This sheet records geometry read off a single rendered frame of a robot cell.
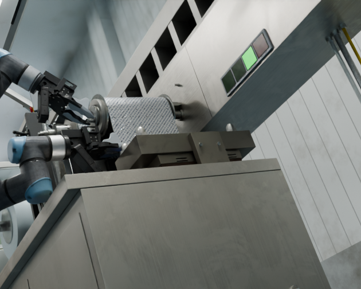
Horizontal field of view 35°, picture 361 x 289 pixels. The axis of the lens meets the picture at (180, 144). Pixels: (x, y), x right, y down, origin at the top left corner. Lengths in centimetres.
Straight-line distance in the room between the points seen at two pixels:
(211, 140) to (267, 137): 267
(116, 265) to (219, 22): 90
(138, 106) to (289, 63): 51
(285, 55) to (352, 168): 215
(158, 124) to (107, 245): 67
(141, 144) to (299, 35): 53
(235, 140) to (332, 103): 218
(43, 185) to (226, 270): 54
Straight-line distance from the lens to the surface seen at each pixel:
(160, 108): 192
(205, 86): 191
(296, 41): 166
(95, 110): 185
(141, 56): 230
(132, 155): 159
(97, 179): 138
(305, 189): 406
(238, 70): 176
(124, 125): 182
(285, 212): 162
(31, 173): 160
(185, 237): 141
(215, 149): 164
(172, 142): 160
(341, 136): 382
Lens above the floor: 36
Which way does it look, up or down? 23 degrees up
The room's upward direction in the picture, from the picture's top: 19 degrees counter-clockwise
